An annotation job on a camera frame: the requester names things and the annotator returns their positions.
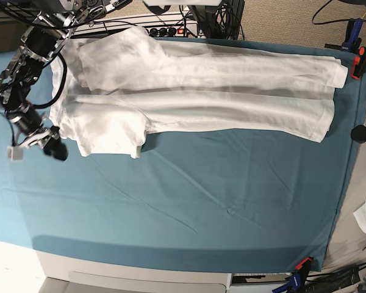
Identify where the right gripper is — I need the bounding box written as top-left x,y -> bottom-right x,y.
7,106 -> 68,161

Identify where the white T-shirt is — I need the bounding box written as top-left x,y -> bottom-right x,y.
49,27 -> 348,158

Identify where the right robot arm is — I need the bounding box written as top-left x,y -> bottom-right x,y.
0,1 -> 92,161

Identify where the black orange clamp top right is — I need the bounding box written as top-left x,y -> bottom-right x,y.
350,47 -> 366,79

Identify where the black orange clamp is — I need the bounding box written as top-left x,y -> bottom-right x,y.
350,47 -> 366,79
295,257 -> 314,275

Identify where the blue black clamp top right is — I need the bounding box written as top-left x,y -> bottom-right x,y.
325,18 -> 363,54

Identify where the black orange clamp bottom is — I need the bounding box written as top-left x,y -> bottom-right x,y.
295,257 -> 314,275

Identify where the blue clamp bottom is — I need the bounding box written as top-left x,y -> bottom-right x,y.
272,272 -> 307,293

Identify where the teal table cloth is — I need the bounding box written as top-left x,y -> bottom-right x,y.
0,37 -> 366,273

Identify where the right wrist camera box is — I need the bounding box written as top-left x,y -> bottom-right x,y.
7,146 -> 23,161

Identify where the black power strip red switch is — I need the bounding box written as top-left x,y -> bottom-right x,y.
146,26 -> 187,38

